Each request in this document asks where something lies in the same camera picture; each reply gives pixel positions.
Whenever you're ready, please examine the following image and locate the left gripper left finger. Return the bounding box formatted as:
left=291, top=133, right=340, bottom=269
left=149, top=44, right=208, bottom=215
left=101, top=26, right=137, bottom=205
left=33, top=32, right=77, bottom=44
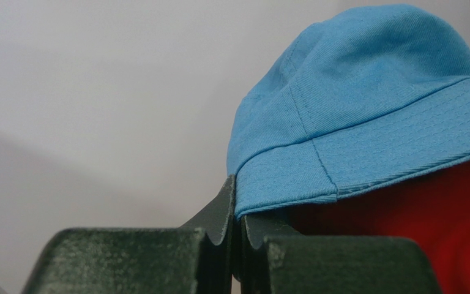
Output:
left=23, top=175, right=236, bottom=293

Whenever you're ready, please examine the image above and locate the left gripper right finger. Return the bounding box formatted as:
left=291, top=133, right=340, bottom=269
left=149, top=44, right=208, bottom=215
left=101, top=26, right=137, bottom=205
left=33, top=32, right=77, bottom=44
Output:
left=239, top=213, right=441, bottom=293

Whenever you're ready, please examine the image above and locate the red hat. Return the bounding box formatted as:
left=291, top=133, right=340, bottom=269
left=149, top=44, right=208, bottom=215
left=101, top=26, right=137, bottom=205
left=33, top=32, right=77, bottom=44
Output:
left=289, top=161, right=470, bottom=293

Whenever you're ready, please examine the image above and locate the blue hat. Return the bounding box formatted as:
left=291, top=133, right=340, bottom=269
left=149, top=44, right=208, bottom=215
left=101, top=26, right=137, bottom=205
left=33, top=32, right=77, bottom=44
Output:
left=226, top=4, right=470, bottom=218

